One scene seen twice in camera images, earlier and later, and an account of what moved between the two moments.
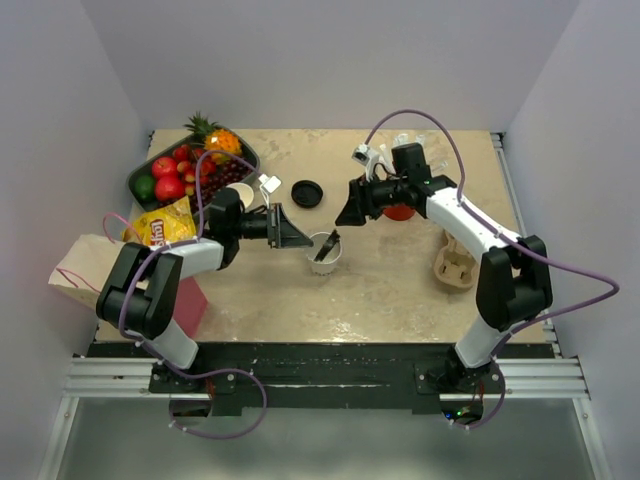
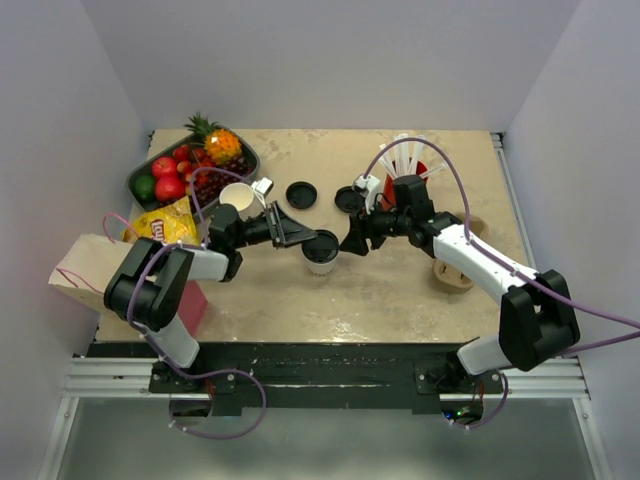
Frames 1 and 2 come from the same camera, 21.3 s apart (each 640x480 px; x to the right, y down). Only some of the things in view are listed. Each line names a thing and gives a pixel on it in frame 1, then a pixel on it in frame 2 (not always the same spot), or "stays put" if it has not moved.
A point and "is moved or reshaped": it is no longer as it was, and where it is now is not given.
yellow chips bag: (162, 225) stays put
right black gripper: (360, 204) -> (362, 228)
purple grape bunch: (225, 173) stays put
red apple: (164, 167) stays put
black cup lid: (327, 246) is moved or reshaped
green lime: (144, 187) stays put
